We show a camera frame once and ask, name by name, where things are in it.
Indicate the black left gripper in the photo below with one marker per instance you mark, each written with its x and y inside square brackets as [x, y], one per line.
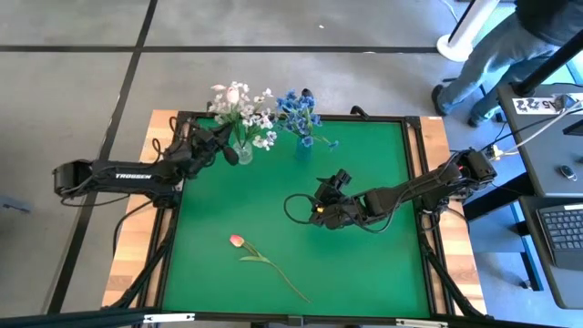
[196, 152]

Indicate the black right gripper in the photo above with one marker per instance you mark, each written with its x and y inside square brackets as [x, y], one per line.
[339, 212]

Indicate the white artificial flower spray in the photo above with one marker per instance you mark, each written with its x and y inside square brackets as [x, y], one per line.
[223, 108]
[264, 122]

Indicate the teal textured glass vase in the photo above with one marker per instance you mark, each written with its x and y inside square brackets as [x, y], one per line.
[303, 152]

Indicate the blue artificial flower spray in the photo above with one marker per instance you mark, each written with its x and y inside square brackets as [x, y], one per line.
[307, 141]
[291, 107]

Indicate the pink artificial tulip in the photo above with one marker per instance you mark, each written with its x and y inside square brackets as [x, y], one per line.
[237, 240]
[232, 95]

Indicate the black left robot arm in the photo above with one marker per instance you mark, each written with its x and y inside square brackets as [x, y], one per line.
[132, 175]

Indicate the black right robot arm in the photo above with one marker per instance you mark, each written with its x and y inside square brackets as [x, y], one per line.
[410, 191]

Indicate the clear textured glass vase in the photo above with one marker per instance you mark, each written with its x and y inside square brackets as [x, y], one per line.
[244, 156]

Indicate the green table mat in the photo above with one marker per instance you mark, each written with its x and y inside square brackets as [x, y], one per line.
[228, 205]

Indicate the black hook-shaped fixture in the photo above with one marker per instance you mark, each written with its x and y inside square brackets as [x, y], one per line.
[360, 110]

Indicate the black desk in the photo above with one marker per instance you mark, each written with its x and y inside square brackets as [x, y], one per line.
[537, 146]
[535, 273]

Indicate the person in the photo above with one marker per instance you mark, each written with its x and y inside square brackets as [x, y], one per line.
[496, 50]

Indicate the white paper label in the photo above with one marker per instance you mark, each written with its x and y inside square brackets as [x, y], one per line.
[530, 105]

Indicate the black key fob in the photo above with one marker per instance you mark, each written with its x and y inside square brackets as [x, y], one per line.
[568, 173]

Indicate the black keyboard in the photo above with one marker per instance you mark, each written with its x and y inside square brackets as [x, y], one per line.
[565, 232]

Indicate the black slanted pole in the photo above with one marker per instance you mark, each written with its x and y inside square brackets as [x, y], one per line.
[546, 68]

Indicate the white floor stand post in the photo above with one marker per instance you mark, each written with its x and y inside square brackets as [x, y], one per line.
[460, 45]

